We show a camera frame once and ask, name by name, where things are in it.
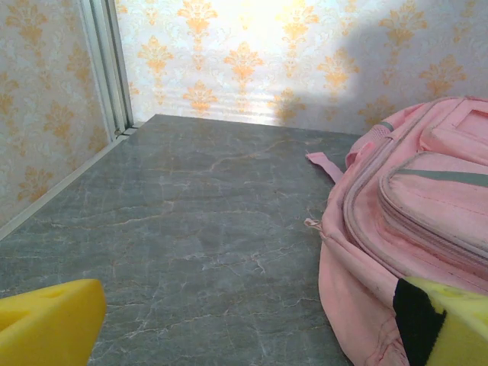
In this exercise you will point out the pink school backpack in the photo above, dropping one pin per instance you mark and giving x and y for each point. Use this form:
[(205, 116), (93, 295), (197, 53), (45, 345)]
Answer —
[(381, 228)]

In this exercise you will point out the aluminium side rail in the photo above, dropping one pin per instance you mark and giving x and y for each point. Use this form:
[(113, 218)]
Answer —
[(57, 186)]

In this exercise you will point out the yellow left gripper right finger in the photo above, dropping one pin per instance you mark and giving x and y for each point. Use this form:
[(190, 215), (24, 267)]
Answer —
[(457, 328)]

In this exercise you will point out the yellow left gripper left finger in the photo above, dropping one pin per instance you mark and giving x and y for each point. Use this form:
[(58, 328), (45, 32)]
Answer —
[(49, 328)]

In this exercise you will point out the aluminium corner post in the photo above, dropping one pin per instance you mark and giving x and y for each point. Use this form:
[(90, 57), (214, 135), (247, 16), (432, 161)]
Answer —
[(108, 65)]

